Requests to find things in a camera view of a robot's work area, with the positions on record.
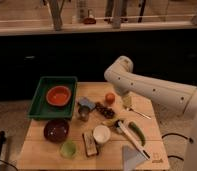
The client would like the black cable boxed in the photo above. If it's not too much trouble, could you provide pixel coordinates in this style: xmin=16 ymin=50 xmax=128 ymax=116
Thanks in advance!
xmin=161 ymin=132 xmax=193 ymax=163

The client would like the orange bowl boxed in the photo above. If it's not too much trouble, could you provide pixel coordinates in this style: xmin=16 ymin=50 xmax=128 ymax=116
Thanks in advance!
xmin=46 ymin=85 xmax=71 ymax=107

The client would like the grey cloth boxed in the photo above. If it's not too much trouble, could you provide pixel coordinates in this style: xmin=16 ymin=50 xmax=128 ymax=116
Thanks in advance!
xmin=122 ymin=146 xmax=148 ymax=171

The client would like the white handled knife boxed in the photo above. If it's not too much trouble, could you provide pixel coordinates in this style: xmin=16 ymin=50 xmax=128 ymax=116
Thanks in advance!
xmin=115 ymin=120 xmax=150 ymax=160

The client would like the green plastic tray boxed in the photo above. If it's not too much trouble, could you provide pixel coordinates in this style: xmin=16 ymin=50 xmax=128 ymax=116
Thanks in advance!
xmin=28 ymin=76 xmax=77 ymax=120

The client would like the silver fork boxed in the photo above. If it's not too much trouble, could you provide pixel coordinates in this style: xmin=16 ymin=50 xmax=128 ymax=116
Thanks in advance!
xmin=126 ymin=107 xmax=151 ymax=119

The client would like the blue sponge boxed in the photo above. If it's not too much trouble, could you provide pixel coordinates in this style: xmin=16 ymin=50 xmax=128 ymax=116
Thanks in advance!
xmin=78 ymin=97 xmax=96 ymax=110

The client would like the red object on shelf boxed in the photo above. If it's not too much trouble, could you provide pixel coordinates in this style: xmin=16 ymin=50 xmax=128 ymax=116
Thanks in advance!
xmin=83 ymin=9 xmax=96 ymax=24

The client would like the green cucumber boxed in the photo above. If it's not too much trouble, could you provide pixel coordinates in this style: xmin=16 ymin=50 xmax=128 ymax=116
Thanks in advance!
xmin=128 ymin=122 xmax=146 ymax=146

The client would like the brown rectangular block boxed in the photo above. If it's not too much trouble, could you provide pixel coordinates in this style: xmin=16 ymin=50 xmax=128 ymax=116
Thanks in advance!
xmin=82 ymin=131 xmax=99 ymax=157

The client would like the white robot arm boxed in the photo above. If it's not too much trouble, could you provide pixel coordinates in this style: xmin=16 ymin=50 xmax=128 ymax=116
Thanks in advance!
xmin=104 ymin=56 xmax=197 ymax=171

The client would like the bunch of dark grapes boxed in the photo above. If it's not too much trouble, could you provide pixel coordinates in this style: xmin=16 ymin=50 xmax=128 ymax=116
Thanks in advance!
xmin=96 ymin=102 xmax=115 ymax=119

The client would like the dark red bowl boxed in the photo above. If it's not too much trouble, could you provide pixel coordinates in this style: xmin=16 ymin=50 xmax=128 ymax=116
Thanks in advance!
xmin=43 ymin=119 xmax=69 ymax=143

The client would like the green plastic cup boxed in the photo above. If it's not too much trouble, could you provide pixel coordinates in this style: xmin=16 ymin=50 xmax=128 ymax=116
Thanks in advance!
xmin=60 ymin=140 xmax=76 ymax=158

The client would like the metal cup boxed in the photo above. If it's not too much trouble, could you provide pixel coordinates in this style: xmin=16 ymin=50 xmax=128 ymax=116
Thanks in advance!
xmin=78 ymin=106 xmax=90 ymax=122

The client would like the white paper cup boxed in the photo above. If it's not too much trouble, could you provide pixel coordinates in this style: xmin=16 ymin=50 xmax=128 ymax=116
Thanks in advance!
xmin=93 ymin=125 xmax=111 ymax=145

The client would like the red apple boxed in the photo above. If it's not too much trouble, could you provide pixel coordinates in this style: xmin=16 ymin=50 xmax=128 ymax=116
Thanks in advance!
xmin=105 ymin=93 xmax=115 ymax=104

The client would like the yellow banana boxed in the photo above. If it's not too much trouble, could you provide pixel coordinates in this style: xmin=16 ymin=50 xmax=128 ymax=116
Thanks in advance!
xmin=102 ymin=119 xmax=117 ymax=127

